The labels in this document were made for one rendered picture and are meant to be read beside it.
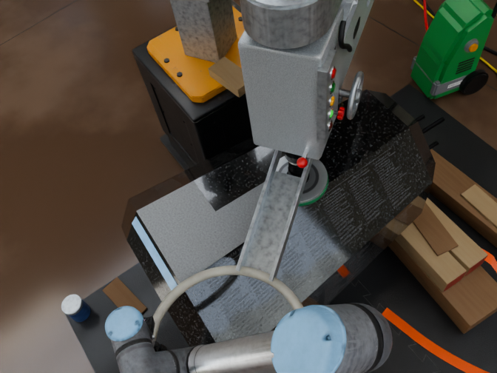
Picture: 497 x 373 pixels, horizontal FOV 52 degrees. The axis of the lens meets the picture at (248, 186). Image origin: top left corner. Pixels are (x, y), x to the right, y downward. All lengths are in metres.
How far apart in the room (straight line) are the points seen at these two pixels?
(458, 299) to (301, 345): 1.79
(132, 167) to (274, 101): 1.87
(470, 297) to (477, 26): 1.40
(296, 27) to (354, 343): 0.69
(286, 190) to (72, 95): 2.30
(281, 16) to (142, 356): 0.83
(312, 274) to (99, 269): 1.36
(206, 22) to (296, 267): 1.10
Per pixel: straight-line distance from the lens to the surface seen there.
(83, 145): 3.39
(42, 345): 2.86
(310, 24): 1.20
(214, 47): 2.37
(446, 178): 2.87
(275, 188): 1.70
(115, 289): 2.77
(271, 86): 1.37
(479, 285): 2.60
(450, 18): 3.11
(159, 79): 2.50
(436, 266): 2.48
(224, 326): 1.83
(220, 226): 1.82
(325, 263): 1.92
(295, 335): 0.81
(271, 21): 1.18
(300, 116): 1.42
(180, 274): 1.77
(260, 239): 1.67
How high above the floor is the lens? 2.45
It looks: 57 degrees down
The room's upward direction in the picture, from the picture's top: 11 degrees counter-clockwise
